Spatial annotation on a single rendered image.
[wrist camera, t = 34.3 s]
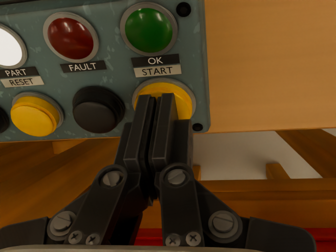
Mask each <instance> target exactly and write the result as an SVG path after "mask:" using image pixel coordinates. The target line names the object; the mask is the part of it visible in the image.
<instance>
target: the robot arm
mask: <svg viewBox="0 0 336 252"><path fill-rule="evenodd" d="M193 147H194V142H193V128H192V121H191V119H179V117H178V111H177V105H176V100H175V94H174V93H173V92H171V93H162V95H161V96H158V98H157V101H156V98H155V97H152V96H151V94H142V95H139V96H138V99H137V103H136V108H135V112H134V116H133V120H132V122H126V123H125V124H124V126H123V129H122V133H121V137H120V140H119V144H118V148H117V151H116V155H115V159H114V163H113V164H111V165H107V166H105V167H104V168H102V169H101V170H100V171H99V172H98V173H97V175H96V176H95V178H94V180H93V182H92V184H91V186H90V188H89V190H88V191H86V192H85V193H84V194H82V195H81V196H79V197H78V198H77V199H75V200H74V201H72V202H71V203H70V204H68V205H67V206H65V207H64V208H63V209H61V210H60V211H58V212H57V213H56V214H55V215H54V216H53V217H52V218H48V216H46V217H41V218H37V219H32V220H28V221H23V222H19V223H14V224H10V225H7V226H4V227H2V228H1V229H0V252H317V245H316V240H315V239H314V237H313V236H312V234H311V233H309V232H308V231H307V230H306V229H303V228H301V227H298V226H293V225H289V224H284V223H279V222H275V221H270V220H265V219H261V218H256V217H251V216H250V218H246V217H241V216H239V215H238V214H237V213H236V212H235V211H234V210H232V209H231V208H230V207H229V206H228V205H226V204H225V203H224V202H223V201H221V200H220V199H219V198H218V197H217V196H215V195H214V194H213V193H212V192H210V191H209V190H208V189H207V188H206V187H204V186H203V185H202V184H201V183H200V182H198V181H197V180H196V179H195V177H194V172H193ZM157 198H158V200H159V203H160V207H161V226H162V245H163V246H151V245H134V243H135V240H136V237H137V234H138V231H139V228H140V224H141V221H142V218H143V211H144V210H145V209H147V208H148V207H152V206H153V202H154V200H157Z"/></svg>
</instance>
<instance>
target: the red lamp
mask: <svg viewBox="0 0 336 252"><path fill-rule="evenodd" d="M47 36H48V39H49V42H50V44H51V46H52V47H53V48H54V49H55V50H56V51H57V52H58V53H59V54H61V55H62V56H64V57H66V58H69V59H74V60H80V59H84V58H86V57H87V56H89V55H90V53H91V52H92V50H93V47H94V41H93V37H92V35H91V33H90V32H89V30H88V29H87V28H86V27H85V26H84V25H83V24H82V23H80V22H79V21H77V20H75V19H72V18H67V17H61V18H57V19H55V20H54V21H53V22H51V23H50V25H49V27H48V30H47Z"/></svg>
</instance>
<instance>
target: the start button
mask: <svg viewBox="0 0 336 252"><path fill-rule="evenodd" d="M164 93H174V96H175V102H176V108H177V113H178V119H179V120H185V119H190V118H191V116H192V109H193V105H192V100H191V98H190V96H189V95H188V94H187V93H186V92H185V91H184V90H183V89H182V88H180V87H178V86H176V85H174V84H171V83H165V82H158V83H153V84H149V85H147V86H145V87H144V88H142V89H141V90H140V91H139V93H138V94H137V96H136V99H135V103H134V111H135V109H136V105H137V101H138V97H139V95H149V94H151V97H155V98H156V102H157V100H158V97H161V96H162V94H164Z"/></svg>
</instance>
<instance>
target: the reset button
mask: <svg viewBox="0 0 336 252"><path fill-rule="evenodd" d="M10 114H11V120H12V122H13V124H14V125H15V126H16V127H17V128H18V129H19V130H21V131H22V132H24V133H26V134H28V135H31V136H36V137H44V136H47V135H49V134H51V133H52V132H54V131H55V129H56V127H57V125H58V123H59V120H60V117H59V114H58V112H57V110H56V109H55V108H54V107H53V106H52V105H51V104H50V103H48V102H47V101H45V100H43V99H41V98H38V97H34V96H24V97H21V98H19V99H18V100H17V101H16V102H15V104H14V105H13V107H12V108H11V111H10Z"/></svg>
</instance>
